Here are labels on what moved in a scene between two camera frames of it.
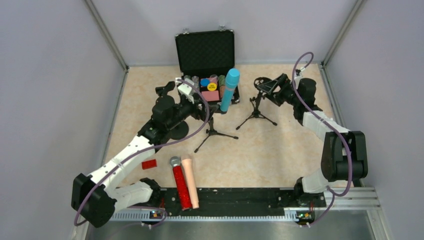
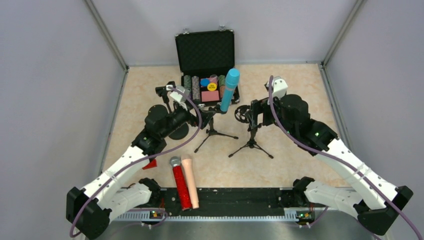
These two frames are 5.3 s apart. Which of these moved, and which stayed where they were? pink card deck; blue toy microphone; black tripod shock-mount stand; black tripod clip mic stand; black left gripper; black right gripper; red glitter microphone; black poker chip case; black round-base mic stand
Moved: black right gripper; black left gripper; black tripod shock-mount stand
Stayed: black poker chip case; black round-base mic stand; red glitter microphone; black tripod clip mic stand; blue toy microphone; pink card deck
